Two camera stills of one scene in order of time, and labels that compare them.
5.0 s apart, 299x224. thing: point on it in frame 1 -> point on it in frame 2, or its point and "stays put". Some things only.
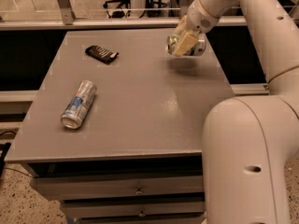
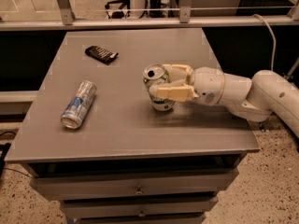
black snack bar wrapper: [101, 54] stays put
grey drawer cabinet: [113, 129] stays put
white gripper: [198, 21] -> [207, 85]
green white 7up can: [173, 40] -> [156, 74]
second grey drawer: [135, 208] stays put
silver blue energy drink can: [73, 114] stays put
